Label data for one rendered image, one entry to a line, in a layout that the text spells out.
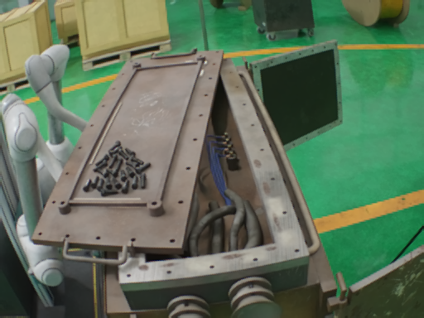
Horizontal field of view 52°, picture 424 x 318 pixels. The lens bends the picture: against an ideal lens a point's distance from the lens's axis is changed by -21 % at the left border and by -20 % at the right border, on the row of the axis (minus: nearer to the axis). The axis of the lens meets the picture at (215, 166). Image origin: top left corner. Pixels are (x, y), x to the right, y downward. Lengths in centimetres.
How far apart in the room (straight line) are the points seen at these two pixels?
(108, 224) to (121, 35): 516
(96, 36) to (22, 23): 122
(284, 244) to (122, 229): 40
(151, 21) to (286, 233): 529
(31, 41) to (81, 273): 438
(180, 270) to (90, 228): 29
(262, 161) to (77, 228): 57
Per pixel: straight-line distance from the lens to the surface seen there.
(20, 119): 170
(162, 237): 128
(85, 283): 274
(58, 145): 262
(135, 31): 641
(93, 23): 639
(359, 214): 347
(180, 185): 144
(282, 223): 131
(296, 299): 132
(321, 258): 136
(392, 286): 141
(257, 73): 255
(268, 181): 145
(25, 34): 665
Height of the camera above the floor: 217
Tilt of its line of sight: 33 degrees down
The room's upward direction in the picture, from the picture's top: 7 degrees counter-clockwise
